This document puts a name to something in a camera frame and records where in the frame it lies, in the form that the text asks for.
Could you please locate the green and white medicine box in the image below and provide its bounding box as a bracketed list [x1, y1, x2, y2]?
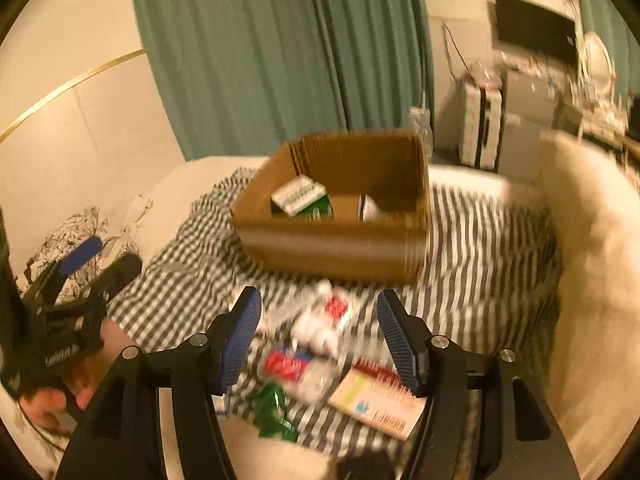
[271, 175, 333, 218]

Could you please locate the brown cardboard box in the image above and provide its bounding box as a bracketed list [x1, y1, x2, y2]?
[231, 130, 433, 286]

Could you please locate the clear water jug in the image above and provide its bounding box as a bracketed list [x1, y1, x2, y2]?
[410, 105, 433, 147]

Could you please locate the red and white packet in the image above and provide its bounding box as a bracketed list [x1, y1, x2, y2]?
[322, 295, 358, 333]

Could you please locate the grey mini fridge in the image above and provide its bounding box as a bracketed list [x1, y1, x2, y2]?
[500, 67, 558, 178]

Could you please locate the person's left hand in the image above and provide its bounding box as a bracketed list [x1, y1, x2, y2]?
[20, 320, 131, 431]

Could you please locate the clear bag with red label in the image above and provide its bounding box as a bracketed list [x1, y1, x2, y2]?
[260, 347, 341, 403]

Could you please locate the black wall cable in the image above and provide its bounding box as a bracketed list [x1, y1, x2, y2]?
[441, 21, 472, 80]

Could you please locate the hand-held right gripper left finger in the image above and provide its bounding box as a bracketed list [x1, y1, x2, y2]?
[55, 286, 263, 480]

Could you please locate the white suitcase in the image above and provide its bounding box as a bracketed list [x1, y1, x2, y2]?
[459, 77, 503, 170]

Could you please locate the white oval mirror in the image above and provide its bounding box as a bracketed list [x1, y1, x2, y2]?
[580, 31, 617, 96]

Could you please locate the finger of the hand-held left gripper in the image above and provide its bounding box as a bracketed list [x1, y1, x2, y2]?
[75, 253, 144, 311]
[22, 236, 104, 306]

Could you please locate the narrow green curtain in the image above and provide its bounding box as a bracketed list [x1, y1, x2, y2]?
[567, 0, 636, 101]

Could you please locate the white vanity desk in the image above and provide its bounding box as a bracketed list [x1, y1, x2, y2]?
[560, 97, 640, 161]

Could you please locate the green snack packet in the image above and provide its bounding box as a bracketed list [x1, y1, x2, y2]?
[247, 382, 301, 443]

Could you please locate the cream pillow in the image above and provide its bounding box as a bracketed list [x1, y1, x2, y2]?
[537, 130, 640, 436]

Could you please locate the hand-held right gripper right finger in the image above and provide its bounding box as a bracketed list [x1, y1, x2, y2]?
[376, 288, 581, 480]

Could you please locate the floral print pillow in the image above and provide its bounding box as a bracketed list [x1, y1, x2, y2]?
[10, 205, 141, 293]

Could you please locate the white plush toy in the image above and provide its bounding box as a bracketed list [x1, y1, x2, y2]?
[290, 280, 342, 356]

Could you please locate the grey checked blanket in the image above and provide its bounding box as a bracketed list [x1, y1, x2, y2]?
[107, 167, 563, 451]

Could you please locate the black wall television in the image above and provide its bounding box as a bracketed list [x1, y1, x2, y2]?
[494, 0, 578, 66]

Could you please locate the wide green curtain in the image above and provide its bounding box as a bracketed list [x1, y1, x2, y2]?
[129, 0, 435, 162]

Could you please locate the white plastic cup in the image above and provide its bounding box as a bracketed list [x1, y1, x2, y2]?
[359, 195, 386, 222]

